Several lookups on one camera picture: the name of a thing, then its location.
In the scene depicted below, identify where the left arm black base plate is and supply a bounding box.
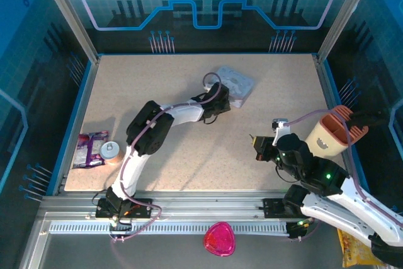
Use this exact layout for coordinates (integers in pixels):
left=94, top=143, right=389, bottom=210
left=95, top=198, right=154, bottom=219

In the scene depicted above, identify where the yellow snack bag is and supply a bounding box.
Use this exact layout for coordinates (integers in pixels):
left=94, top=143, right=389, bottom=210
left=336, top=229, right=383, bottom=268

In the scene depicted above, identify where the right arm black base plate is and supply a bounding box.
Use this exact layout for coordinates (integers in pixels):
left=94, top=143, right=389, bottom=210
left=263, top=198, right=305, bottom=219

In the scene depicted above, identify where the aluminium frame post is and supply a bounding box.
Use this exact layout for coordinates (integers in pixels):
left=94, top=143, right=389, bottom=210
left=33, top=0, right=101, bottom=64
left=317, top=0, right=375, bottom=62

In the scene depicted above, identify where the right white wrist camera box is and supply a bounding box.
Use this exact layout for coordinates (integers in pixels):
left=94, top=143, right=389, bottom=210
left=271, top=118, right=291, bottom=146

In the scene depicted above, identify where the purple snack bag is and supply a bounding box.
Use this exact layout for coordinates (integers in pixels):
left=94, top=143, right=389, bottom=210
left=72, top=130, right=110, bottom=169

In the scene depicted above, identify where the white slotted cable duct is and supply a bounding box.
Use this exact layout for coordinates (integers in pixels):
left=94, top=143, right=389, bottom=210
left=48, top=220, right=290, bottom=235

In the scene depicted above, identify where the aluminium mounting rail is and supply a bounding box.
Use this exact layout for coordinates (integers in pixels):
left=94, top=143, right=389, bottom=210
left=37, top=189, right=380, bottom=221

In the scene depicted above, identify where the lavender cartoon tin box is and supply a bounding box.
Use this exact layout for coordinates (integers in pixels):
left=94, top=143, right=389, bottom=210
left=217, top=66, right=255, bottom=109

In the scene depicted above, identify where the black handle in holder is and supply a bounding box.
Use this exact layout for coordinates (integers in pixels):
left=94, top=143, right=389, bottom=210
left=344, top=110, right=390, bottom=130

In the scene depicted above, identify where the cream orange utensil holder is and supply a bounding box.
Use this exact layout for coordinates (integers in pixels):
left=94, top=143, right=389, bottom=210
left=304, top=105, right=369, bottom=157

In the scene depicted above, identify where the pull-tab tin can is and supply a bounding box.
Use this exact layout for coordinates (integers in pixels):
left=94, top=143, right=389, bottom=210
left=99, top=141, right=122, bottom=166

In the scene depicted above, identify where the pink triangular plastic dish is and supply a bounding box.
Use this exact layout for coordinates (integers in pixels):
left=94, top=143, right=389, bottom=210
left=203, top=221, right=236, bottom=258

